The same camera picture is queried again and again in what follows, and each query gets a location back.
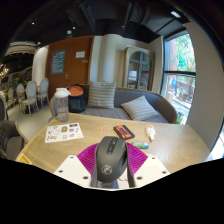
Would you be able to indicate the group of white dining chairs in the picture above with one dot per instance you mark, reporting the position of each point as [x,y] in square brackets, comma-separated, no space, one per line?
[30,93]

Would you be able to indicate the arched glass-door cabinet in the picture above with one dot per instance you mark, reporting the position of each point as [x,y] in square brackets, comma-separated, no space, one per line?
[138,68]

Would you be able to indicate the large window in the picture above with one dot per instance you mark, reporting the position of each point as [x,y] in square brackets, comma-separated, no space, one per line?
[180,80]

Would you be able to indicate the white door sign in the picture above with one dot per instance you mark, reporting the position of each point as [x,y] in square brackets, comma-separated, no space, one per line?
[80,54]

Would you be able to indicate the upright striped grey pillow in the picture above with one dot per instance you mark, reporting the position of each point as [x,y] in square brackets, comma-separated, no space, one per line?
[101,95]

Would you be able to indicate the dark grey computer mouse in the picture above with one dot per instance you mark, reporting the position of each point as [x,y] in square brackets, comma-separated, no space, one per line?
[111,160]

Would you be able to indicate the yellow sticker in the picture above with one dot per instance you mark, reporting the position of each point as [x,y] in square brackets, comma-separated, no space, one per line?
[23,159]

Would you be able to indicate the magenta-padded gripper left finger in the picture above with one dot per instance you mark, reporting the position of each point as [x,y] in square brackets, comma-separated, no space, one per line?
[73,170]

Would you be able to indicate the clear shaker bottle white lid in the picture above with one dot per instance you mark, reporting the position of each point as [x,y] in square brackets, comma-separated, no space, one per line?
[62,105]

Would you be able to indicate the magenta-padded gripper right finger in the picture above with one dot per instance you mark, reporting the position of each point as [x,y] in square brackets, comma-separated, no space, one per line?
[150,170]

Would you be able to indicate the grey curved sofa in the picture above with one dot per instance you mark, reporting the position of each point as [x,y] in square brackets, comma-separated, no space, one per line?
[126,96]

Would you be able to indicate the brown wooden door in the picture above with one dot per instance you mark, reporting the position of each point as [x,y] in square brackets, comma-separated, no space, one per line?
[75,70]

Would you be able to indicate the flat-lying striped grey pillow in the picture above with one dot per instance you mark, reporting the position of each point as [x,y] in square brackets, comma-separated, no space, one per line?
[139,108]

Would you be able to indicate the blue poster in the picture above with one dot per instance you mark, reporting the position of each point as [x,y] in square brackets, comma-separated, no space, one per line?
[58,62]

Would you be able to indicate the white sticker sheet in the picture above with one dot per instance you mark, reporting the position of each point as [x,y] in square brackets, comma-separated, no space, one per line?
[63,132]

